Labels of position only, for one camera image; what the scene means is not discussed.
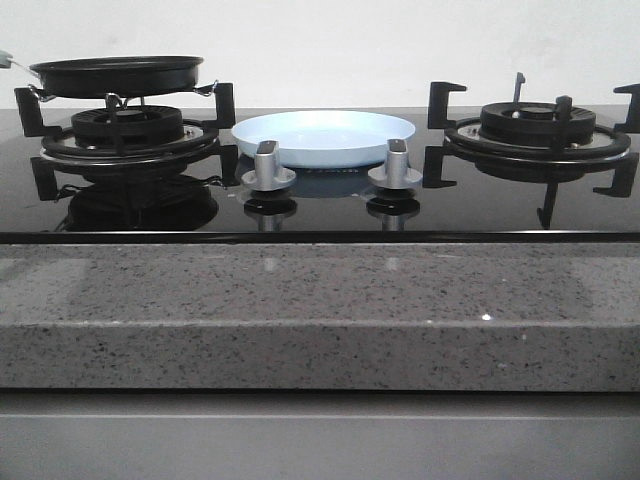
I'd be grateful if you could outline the left black gas burner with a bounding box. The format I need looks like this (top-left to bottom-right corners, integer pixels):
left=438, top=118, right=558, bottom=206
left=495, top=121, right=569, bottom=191
left=71, top=105, right=184, bottom=148

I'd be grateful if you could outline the right black gas burner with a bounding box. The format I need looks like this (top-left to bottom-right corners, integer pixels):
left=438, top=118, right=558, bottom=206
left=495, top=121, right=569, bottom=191
left=479, top=102, right=596, bottom=147

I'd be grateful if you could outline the right black pan support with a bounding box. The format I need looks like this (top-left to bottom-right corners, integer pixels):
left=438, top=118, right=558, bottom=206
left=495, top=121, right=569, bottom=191
left=422, top=74, right=639, bottom=228

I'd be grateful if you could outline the black pan support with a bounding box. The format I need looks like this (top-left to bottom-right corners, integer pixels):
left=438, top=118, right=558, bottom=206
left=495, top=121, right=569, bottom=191
left=15, top=83, right=238, bottom=200
left=422, top=74, right=639, bottom=228

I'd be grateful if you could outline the black glass gas hob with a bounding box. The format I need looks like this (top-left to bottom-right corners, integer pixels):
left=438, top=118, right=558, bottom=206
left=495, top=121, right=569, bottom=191
left=1, top=109, right=639, bottom=244

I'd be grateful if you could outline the grey cabinet front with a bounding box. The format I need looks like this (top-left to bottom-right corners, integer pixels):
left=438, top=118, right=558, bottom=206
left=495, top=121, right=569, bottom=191
left=1, top=392, right=639, bottom=479

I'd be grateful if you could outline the silver stove knob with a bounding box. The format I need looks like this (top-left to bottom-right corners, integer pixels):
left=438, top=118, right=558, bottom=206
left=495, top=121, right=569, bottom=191
left=241, top=140, right=296, bottom=192
left=368, top=139, right=423, bottom=190

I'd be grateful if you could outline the silver left stove knob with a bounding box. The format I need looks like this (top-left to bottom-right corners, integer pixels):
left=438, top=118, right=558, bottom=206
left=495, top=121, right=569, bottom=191
left=241, top=140, right=296, bottom=192

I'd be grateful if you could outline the left black pan support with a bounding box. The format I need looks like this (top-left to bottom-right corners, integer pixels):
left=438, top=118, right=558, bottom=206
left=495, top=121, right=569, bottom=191
left=15, top=83, right=238, bottom=200

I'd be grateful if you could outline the silver right stove knob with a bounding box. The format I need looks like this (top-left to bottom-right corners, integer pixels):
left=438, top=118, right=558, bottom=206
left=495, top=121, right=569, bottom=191
left=368, top=139, right=423, bottom=190

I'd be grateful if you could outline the black gas burner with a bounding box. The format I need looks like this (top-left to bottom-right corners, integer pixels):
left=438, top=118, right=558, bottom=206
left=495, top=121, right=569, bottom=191
left=479, top=102, right=596, bottom=147
left=71, top=105, right=184, bottom=148

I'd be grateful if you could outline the light blue plate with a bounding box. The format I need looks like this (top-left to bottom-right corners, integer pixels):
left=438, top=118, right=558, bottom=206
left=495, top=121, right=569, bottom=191
left=231, top=110, right=416, bottom=169

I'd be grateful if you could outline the wire pan support ring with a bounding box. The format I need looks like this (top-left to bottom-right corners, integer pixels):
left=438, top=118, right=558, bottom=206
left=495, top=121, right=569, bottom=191
left=25, top=79, right=221, bottom=112

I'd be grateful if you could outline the black frying pan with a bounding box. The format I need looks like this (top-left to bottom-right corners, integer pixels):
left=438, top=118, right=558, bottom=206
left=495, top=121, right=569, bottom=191
left=30, top=56, right=203, bottom=99

